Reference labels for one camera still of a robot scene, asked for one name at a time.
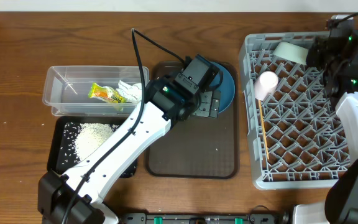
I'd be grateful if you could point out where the dark blue plate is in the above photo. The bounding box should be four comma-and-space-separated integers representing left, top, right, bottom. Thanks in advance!
212, 62, 236, 113

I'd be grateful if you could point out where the light green bowl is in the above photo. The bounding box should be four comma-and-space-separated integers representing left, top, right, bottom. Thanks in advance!
273, 42, 309, 65

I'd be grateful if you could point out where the wooden chopstick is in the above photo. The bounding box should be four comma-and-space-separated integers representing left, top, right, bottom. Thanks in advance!
258, 100, 269, 161

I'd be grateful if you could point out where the pink cup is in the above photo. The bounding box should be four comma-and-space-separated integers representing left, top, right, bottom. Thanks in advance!
254, 71, 278, 101

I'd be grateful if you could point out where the white napkin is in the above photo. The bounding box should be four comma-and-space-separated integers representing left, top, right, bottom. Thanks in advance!
116, 80, 142, 104

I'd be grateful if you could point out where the yellow green snack wrapper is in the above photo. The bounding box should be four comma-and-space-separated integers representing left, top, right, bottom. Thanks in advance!
88, 83, 127, 105

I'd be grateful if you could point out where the white rice pile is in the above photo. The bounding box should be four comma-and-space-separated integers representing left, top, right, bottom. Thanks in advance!
58, 123, 119, 168

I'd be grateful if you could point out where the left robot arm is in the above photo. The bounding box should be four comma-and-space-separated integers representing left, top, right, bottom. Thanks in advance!
37, 55, 223, 223

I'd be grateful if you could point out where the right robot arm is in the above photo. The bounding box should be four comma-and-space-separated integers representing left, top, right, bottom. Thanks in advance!
290, 15, 358, 223

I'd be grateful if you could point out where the grey dishwasher rack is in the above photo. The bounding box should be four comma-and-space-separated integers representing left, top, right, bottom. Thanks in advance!
239, 32, 351, 190

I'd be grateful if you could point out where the black waste tray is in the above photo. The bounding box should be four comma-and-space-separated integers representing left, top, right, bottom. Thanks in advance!
47, 116, 126, 175

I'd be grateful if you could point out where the brown serving tray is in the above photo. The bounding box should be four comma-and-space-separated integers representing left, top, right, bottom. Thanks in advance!
145, 62, 239, 179

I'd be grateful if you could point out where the clear plastic bin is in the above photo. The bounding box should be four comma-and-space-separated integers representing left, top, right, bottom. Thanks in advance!
43, 65, 140, 116

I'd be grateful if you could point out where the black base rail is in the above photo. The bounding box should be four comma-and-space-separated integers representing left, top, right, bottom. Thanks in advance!
119, 211, 291, 224

